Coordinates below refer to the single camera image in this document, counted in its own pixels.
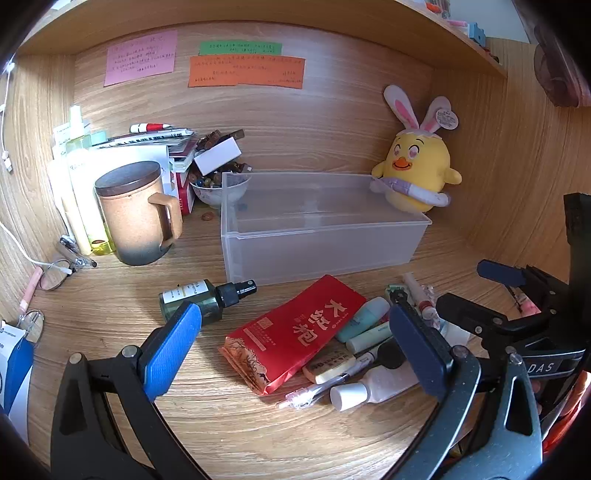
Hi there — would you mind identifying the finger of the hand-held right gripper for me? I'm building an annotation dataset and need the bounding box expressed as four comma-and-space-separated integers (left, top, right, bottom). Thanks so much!
477, 258, 570, 297
435, 292, 572, 352

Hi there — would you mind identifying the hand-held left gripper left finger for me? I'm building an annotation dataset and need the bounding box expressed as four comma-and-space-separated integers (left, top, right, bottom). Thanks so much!
50, 301, 208, 480

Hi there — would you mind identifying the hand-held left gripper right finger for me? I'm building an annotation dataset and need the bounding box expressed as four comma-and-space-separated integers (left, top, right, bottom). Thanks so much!
389, 301, 544, 480

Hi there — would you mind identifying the black round cap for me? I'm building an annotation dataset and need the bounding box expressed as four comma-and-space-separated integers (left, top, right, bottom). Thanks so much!
376, 337, 409, 370

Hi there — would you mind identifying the pale green highlighter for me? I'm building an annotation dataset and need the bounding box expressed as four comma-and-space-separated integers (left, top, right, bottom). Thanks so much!
345, 323, 393, 355

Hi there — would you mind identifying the green spray bottle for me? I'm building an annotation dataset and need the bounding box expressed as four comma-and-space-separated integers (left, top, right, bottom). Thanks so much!
158, 278, 258, 324

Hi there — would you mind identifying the mint green highlighter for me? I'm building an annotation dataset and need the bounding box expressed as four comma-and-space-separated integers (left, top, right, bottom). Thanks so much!
335, 296, 391, 343

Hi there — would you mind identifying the white squeeze tube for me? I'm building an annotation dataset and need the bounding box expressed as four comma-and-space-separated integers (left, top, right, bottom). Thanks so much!
329, 364, 423, 413

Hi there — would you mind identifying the white eraser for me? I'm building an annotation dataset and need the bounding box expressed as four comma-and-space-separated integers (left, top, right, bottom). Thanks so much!
302, 347, 356, 384

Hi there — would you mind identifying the red tea packet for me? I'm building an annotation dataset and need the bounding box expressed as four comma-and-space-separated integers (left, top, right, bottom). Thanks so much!
219, 274, 368, 397

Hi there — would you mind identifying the clear plastic pen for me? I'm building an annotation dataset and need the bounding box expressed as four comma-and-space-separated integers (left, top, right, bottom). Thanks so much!
276, 375, 352, 411

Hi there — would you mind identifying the clear plastic storage box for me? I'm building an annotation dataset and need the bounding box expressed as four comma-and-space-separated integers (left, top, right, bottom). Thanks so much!
220, 171, 432, 287

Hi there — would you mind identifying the person's right forearm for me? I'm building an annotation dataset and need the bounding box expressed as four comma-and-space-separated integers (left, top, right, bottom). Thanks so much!
542, 369, 583, 453

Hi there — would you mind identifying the yellow chick plush toy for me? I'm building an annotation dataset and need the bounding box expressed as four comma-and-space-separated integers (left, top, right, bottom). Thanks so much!
370, 84, 462, 213

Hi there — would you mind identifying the small round mirror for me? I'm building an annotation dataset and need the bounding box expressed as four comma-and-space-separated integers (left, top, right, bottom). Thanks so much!
18, 310, 45, 343

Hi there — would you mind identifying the brown ceramic mug with lid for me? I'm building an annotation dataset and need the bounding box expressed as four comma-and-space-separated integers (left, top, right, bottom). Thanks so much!
95, 161, 183, 267

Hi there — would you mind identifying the pink pen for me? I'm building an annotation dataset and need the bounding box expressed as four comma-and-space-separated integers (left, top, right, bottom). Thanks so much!
18, 267, 44, 315

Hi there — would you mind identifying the red carton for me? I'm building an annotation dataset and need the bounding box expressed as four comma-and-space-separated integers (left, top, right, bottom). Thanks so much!
170, 157, 197, 217

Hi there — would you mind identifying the blue and white carton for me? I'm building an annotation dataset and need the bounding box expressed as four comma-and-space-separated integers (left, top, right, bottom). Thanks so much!
0, 320, 35, 444

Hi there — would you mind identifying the white bowl of beads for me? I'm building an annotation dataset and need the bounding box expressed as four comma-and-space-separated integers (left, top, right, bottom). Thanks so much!
189, 173, 252, 209

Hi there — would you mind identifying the white lotion bottle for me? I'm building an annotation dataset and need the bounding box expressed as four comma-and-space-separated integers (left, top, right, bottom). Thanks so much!
48, 124, 93, 257

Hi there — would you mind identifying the small white cardboard box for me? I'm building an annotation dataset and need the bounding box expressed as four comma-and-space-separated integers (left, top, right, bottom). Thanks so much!
193, 137, 243, 176

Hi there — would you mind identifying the stack of books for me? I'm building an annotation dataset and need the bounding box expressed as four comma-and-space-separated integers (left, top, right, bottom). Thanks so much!
92, 128, 199, 174

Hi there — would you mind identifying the yellow-green pump bottle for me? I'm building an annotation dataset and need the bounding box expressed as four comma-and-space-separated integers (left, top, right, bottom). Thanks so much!
65, 106, 116, 256

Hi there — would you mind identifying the orange paper note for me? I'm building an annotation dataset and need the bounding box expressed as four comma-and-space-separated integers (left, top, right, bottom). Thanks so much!
188, 55, 306, 90

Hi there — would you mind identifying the pink paper note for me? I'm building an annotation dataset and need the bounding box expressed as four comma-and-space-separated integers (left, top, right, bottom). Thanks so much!
103, 30, 178, 87

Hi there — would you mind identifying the green paper note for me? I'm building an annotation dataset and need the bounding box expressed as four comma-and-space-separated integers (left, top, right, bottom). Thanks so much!
198, 41, 283, 56

